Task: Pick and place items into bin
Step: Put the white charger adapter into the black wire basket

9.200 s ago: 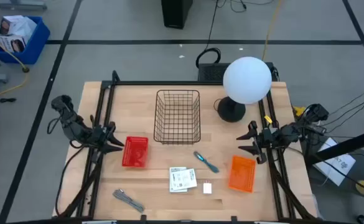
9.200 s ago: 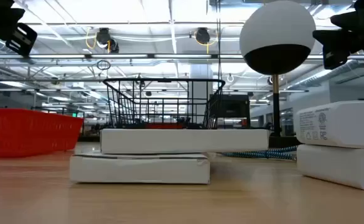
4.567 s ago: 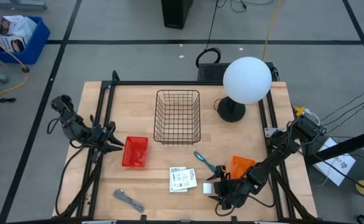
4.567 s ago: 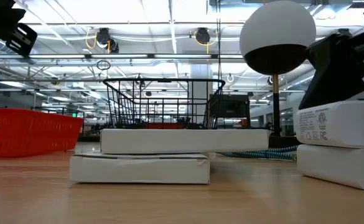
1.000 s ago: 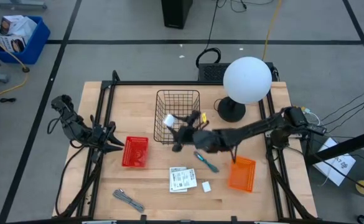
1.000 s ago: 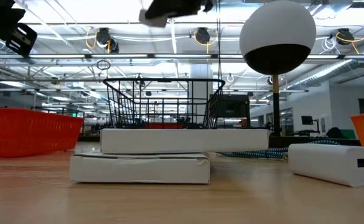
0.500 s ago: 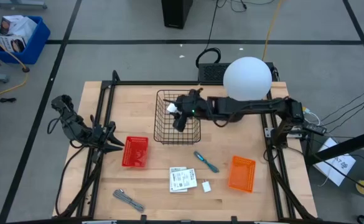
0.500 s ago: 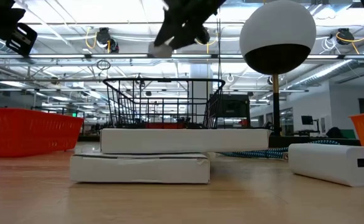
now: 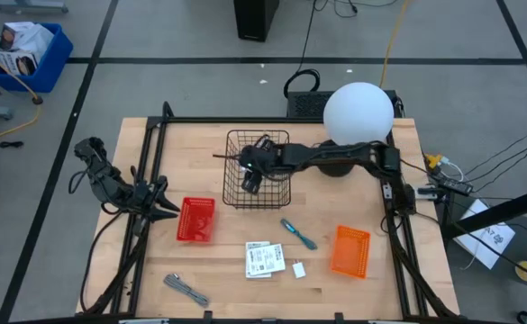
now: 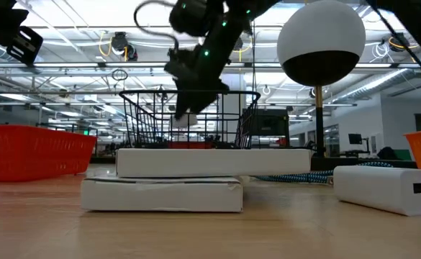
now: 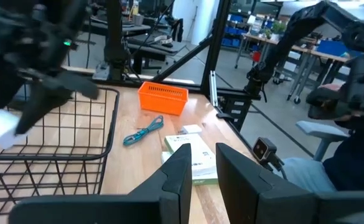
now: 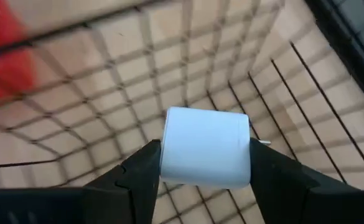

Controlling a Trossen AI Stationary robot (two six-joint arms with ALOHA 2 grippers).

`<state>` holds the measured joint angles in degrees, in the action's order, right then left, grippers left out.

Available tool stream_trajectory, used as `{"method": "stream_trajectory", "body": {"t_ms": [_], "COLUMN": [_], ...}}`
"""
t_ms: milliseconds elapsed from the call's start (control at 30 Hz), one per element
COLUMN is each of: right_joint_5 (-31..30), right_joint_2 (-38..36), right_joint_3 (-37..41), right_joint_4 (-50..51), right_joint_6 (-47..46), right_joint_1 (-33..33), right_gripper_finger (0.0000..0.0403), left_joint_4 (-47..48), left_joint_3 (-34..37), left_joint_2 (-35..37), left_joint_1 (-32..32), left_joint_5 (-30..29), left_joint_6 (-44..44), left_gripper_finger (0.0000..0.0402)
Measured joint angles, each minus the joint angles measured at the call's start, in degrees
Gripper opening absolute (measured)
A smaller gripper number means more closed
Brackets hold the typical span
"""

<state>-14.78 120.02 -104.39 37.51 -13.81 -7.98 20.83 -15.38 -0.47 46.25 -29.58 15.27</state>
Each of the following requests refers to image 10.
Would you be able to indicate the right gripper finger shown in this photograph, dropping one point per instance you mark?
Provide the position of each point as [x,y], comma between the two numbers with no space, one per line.
[206,100]
[185,106]

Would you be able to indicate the small white charger block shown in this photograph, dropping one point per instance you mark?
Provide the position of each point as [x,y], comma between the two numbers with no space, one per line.
[185,121]
[375,188]

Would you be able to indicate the white cardboard box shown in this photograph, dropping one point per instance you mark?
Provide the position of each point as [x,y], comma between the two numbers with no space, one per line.
[213,163]

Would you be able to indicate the white card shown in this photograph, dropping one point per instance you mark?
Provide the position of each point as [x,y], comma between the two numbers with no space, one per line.
[159,196]

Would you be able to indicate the teal blue tool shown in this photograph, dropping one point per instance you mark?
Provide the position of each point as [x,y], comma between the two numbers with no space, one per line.
[296,177]

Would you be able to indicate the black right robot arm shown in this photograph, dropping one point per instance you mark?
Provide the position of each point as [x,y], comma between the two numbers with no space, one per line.
[231,25]

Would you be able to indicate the black equipment cabinet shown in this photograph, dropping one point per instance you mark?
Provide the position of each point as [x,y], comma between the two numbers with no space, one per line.
[271,124]

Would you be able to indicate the white globe lamp black base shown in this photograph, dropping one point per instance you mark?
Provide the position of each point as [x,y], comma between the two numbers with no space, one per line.
[321,36]

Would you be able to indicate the red plastic basket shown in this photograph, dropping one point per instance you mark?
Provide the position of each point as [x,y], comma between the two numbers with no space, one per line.
[34,154]

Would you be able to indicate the computer monitor on stand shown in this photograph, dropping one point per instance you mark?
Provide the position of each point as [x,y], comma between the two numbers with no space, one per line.
[355,139]

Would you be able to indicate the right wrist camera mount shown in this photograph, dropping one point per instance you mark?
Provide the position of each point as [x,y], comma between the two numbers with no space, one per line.
[174,64]

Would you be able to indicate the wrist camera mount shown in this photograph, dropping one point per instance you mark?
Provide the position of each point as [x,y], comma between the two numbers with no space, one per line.
[34,43]
[174,64]

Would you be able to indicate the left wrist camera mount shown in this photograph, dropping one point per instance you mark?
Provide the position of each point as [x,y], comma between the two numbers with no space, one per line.
[34,43]

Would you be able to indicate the black table frame rails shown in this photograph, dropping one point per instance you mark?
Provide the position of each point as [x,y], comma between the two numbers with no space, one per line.
[408,164]

